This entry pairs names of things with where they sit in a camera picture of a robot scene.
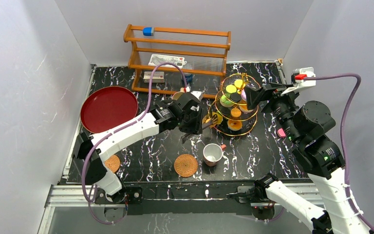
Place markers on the blue white eraser block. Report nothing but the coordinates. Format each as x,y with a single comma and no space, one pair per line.
148,31

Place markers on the yellow striped toy cake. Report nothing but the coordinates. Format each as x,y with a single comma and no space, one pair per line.
219,118

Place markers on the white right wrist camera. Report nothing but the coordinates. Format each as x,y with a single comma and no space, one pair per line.
301,81

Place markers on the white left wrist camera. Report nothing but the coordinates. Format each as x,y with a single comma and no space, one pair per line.
198,94

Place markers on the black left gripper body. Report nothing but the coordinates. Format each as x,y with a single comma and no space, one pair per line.
191,115

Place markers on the green frosted donut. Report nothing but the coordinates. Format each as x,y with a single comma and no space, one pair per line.
225,102

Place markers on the three-tier glass gold stand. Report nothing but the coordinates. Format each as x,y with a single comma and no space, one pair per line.
248,120

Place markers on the orange white round cake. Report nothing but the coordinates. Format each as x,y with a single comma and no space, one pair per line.
234,125

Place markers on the green round cookie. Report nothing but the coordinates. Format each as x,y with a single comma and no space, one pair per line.
231,89

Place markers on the small white red box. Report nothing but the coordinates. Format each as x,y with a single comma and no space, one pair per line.
158,77

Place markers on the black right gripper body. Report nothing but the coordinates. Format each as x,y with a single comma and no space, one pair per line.
281,106

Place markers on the red round tray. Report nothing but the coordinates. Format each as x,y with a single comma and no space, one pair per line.
107,108

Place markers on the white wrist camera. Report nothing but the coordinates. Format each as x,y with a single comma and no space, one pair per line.
198,94
301,81

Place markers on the black round cookie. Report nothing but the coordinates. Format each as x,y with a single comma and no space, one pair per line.
225,111
235,97

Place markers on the blue bottle cap jar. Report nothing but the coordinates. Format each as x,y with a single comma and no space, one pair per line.
189,77

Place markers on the white plastic packet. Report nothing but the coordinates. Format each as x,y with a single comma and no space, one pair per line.
157,59

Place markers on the woven rattan coaster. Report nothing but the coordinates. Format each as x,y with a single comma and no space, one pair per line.
113,163
185,165

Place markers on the beige ceramic pitcher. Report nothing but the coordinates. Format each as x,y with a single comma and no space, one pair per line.
177,95

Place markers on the orange round cookie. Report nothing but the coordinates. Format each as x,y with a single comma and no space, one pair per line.
239,84
235,112

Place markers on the pink frosted donut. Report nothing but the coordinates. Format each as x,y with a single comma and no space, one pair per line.
243,95

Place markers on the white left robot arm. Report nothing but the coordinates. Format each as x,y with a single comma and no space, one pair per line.
92,151

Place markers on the pink floral mug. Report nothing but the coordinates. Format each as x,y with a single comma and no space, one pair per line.
213,153

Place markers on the wooden shelf rack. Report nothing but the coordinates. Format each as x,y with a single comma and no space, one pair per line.
201,53

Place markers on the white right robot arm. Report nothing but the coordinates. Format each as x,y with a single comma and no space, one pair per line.
320,158

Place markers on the small pink eraser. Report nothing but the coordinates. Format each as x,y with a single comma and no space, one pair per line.
281,133

